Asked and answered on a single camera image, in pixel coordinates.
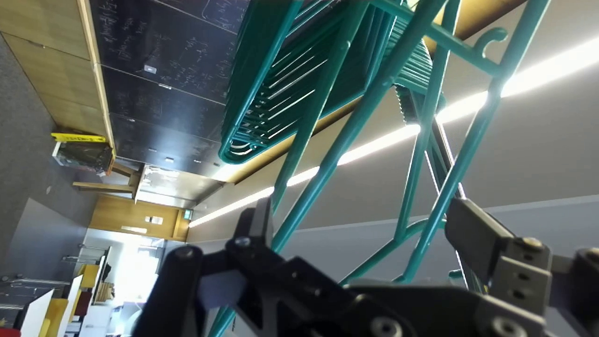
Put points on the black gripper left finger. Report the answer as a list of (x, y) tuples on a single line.
[(258, 227)]

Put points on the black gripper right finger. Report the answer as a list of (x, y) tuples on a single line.
[(492, 249)]

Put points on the green plastic hanger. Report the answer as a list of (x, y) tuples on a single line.
[(306, 124), (329, 150)]

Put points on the green hanger bunch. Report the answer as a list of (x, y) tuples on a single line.
[(248, 94)]

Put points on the green exit sign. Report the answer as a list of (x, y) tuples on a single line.
[(187, 216)]

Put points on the wooden door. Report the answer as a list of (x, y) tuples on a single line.
[(123, 218)]

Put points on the wooden high table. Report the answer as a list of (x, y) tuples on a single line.
[(102, 186)]

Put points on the ceiling light strip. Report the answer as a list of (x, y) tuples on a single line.
[(561, 66)]

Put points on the yellow black stand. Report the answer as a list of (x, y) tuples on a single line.
[(76, 137)]

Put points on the metal clothes rail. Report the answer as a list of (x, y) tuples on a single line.
[(438, 150)]

